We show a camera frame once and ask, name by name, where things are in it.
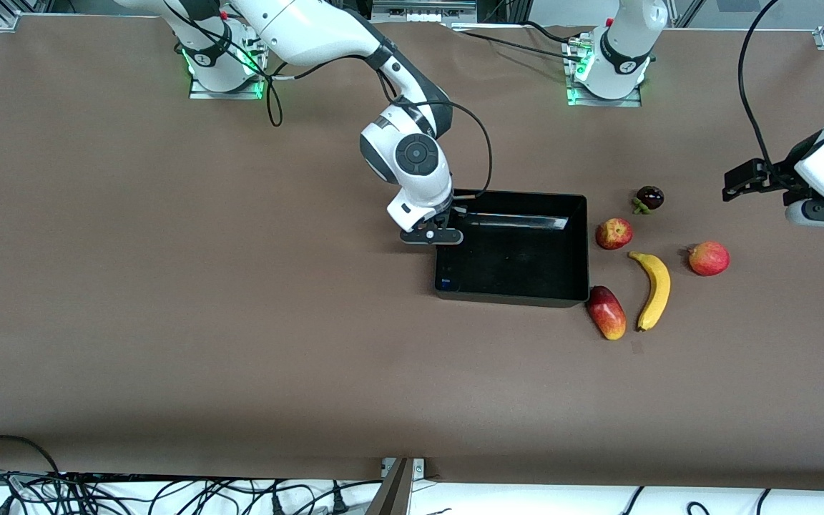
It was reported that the white power strip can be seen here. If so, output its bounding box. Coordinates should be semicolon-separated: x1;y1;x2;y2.
371;0;477;24

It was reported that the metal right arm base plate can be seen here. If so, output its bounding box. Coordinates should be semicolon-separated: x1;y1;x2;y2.
189;72;265;100

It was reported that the black plastic box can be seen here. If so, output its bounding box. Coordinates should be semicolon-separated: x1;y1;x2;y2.
433;190;591;309

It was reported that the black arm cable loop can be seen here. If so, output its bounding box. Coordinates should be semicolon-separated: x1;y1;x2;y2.
162;0;284;128

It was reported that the dark aluminium post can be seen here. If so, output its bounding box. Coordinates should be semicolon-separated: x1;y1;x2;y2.
366;458;413;515

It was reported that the red yellow mango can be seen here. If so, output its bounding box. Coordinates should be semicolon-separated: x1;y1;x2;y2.
585;285;627;341

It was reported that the red apple right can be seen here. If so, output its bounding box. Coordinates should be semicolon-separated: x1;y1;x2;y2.
685;241;731;277

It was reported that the metal table edge bracket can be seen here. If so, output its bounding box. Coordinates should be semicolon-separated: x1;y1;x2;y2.
381;458;426;479

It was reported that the black base cable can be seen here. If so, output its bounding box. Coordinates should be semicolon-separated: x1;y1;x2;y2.
448;27;577;59
519;20;574;44

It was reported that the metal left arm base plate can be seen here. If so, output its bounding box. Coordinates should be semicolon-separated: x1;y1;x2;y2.
566;84;643;108

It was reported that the red yellow apple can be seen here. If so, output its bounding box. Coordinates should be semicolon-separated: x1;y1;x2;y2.
595;217;634;250

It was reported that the yellow banana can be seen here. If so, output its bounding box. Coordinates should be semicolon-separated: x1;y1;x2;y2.
627;250;672;333

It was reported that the dark purple mangosteen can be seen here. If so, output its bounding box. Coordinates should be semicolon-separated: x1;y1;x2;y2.
632;185;665;215

